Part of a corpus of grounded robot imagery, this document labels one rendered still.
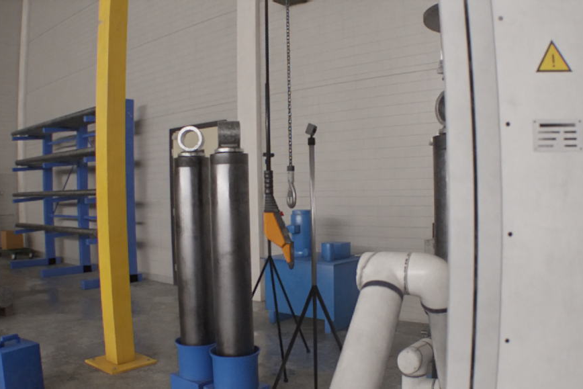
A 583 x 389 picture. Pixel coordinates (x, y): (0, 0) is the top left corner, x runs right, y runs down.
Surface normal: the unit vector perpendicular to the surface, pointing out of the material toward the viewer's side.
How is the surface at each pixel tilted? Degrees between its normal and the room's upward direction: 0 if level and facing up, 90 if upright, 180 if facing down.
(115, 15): 90
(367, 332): 44
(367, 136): 90
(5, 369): 90
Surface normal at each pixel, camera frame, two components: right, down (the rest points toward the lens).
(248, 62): -0.63, 0.03
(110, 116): 0.77, 0.00
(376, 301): -0.14, -0.71
